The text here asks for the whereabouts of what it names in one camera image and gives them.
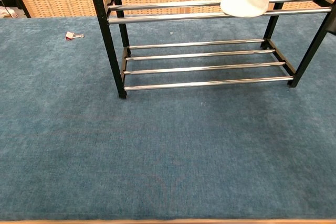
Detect black shoe rack chrome bars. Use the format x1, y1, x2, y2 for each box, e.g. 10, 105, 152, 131
85, 0, 336, 100

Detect pink binder clip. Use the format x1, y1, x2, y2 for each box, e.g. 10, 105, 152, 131
65, 31, 85, 42

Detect blue carpet mat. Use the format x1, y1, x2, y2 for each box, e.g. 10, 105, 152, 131
0, 13, 336, 221

